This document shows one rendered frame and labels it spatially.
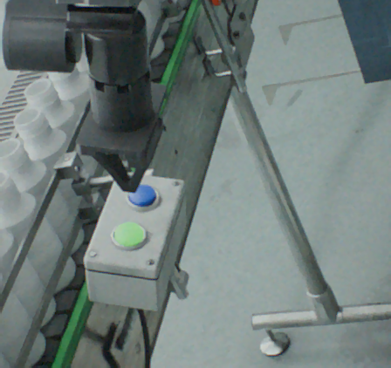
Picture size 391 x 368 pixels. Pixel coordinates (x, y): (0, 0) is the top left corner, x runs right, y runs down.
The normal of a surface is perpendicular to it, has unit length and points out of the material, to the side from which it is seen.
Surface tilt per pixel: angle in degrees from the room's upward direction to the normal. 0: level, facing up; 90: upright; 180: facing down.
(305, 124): 0
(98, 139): 19
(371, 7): 90
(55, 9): 65
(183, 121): 90
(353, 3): 90
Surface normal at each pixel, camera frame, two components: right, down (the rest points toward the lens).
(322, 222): -0.35, -0.74
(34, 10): -0.11, 0.22
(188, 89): 0.91, -0.13
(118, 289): -0.21, 0.66
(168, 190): -0.02, -0.74
